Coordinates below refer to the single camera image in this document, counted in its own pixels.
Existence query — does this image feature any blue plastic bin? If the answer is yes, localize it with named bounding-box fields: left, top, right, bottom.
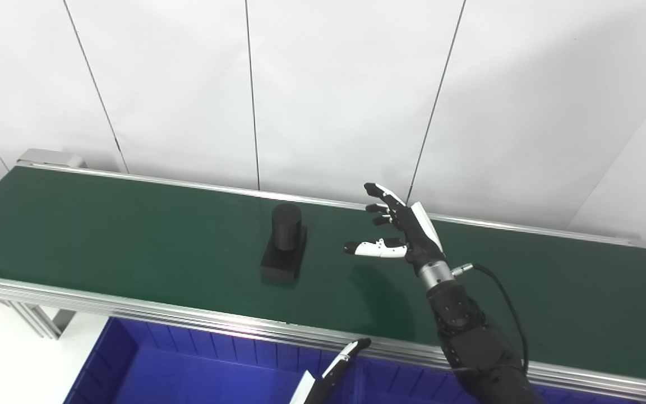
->
left=63, top=316, right=366, bottom=404
left=357, top=359, right=646, bottom=404

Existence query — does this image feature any aluminium conveyor support leg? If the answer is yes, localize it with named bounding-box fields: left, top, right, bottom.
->
left=0, top=300, right=77, bottom=341

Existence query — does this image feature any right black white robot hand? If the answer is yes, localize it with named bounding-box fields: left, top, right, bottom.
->
left=344, top=182, right=448, bottom=276

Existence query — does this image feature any grey conveyor motor housing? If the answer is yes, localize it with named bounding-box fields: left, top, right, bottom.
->
left=17, top=148, right=87, bottom=169

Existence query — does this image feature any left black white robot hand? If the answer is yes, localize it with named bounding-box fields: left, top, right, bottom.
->
left=289, top=337, right=373, bottom=404

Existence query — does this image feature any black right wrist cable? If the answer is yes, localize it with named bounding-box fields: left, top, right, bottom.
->
left=452, top=262, right=530, bottom=374

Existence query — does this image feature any black cylinder-on-block part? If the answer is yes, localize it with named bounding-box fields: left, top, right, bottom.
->
left=260, top=203, right=308, bottom=283

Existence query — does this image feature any green conveyor belt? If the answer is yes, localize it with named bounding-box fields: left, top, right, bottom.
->
left=0, top=163, right=646, bottom=402

